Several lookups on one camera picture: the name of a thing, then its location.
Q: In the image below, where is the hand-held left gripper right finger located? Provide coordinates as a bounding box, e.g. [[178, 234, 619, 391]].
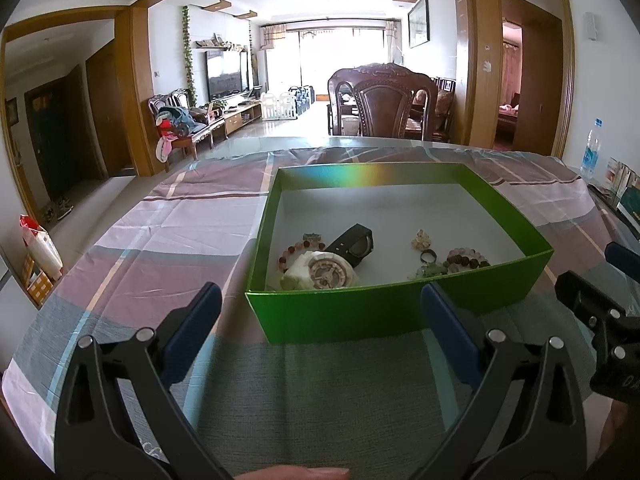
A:
[[410, 282, 588, 480]]

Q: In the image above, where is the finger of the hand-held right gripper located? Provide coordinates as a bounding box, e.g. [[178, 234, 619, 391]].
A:
[[554, 270, 626, 331], [604, 241, 640, 273]]

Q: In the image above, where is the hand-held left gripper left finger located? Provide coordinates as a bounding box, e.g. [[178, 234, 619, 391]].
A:
[[52, 281, 236, 480]]

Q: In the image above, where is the brown bead bracelet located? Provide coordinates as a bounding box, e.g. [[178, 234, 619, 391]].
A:
[[440, 246, 493, 273]]

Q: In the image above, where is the green cardboard box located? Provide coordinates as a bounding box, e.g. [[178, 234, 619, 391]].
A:
[[244, 161, 555, 345]]

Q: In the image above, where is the red and white bead bracelet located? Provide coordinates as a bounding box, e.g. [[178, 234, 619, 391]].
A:
[[278, 240, 326, 276]]

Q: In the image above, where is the white wristwatch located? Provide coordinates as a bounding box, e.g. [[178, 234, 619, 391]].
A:
[[272, 250, 361, 292]]

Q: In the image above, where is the person's right hand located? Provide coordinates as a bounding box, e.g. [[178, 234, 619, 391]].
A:
[[599, 404, 640, 463]]

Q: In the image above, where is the person's left hand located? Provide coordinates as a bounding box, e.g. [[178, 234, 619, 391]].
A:
[[235, 466, 351, 480]]

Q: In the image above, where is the stack of books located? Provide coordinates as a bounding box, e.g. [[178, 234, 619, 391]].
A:
[[600, 157, 640, 233]]

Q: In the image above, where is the patchwork printed tablecloth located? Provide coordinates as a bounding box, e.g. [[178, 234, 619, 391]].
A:
[[0, 142, 640, 480]]

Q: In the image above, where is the plastic water bottle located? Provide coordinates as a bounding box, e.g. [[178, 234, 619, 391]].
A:
[[580, 117, 603, 181]]

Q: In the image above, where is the black wristwatch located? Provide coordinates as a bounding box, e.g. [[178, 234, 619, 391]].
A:
[[325, 223, 375, 268]]

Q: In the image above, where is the red and white paper bag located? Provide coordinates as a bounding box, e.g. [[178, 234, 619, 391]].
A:
[[19, 214, 65, 281]]

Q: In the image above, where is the pair of shoes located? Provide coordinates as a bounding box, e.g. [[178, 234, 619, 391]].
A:
[[40, 197, 75, 223]]

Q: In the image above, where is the wooden armchair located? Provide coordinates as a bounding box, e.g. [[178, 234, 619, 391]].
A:
[[148, 89, 226, 161]]

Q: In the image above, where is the pile of clothes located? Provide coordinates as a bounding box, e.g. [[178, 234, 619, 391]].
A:
[[155, 106, 196, 163]]

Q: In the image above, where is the wooden tv cabinet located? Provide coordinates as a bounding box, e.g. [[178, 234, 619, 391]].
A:
[[200, 100, 263, 136]]

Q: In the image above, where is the dark wooden side chair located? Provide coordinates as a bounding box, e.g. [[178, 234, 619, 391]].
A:
[[435, 76, 457, 143]]

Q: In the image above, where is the carved wooden dining chair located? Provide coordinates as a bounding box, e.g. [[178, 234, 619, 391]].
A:
[[327, 62, 440, 142]]

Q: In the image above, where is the white baby play fence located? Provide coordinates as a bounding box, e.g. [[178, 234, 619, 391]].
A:
[[260, 87, 315, 122]]

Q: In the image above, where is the flat screen television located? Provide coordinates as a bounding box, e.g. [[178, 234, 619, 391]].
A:
[[205, 50, 251, 102]]

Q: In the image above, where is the white standing air conditioner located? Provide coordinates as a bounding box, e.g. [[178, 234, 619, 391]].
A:
[[257, 45, 276, 93]]

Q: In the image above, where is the green hanging vine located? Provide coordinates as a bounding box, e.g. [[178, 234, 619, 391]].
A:
[[181, 6, 197, 106]]

